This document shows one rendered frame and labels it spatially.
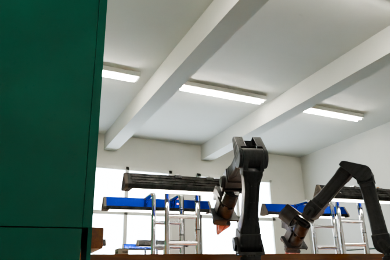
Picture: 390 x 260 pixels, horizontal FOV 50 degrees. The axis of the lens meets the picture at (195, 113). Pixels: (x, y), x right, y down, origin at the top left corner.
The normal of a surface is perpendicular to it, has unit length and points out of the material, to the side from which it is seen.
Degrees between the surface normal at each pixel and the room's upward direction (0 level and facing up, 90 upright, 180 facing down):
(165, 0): 180
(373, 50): 90
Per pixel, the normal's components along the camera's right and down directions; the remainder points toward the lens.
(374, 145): -0.90, -0.14
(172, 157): 0.43, -0.34
